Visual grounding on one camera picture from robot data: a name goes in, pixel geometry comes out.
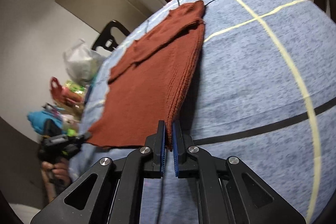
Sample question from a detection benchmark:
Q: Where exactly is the red gift bag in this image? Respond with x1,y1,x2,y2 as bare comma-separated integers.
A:
50,77,65,106

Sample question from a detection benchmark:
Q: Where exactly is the green snack packet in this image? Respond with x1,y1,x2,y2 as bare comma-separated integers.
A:
64,80,88,93

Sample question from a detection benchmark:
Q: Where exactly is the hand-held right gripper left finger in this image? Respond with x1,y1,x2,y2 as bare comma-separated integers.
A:
30,120,167,224

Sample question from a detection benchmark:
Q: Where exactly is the white plastic bag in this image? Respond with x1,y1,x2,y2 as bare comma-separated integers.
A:
63,39,107,85

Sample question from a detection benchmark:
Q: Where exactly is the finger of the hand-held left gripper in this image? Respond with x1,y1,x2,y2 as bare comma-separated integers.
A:
68,133,92,149

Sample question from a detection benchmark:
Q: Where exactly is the bright blue bag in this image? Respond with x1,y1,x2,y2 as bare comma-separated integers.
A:
28,111,61,134

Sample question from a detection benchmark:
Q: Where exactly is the dark blue box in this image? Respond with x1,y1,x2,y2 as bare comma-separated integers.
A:
84,85,93,105

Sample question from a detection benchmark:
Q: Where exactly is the blue checked table cover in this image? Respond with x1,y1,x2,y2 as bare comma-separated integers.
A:
67,0,336,224

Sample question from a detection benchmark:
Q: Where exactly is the person's left hand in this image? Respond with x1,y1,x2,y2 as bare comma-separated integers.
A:
41,160,72,188

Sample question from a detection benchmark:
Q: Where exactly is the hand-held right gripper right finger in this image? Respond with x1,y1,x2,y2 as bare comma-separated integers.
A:
172,120,306,224

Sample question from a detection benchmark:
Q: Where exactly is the rust red knit sweater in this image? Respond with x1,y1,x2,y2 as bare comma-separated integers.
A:
85,0,206,152

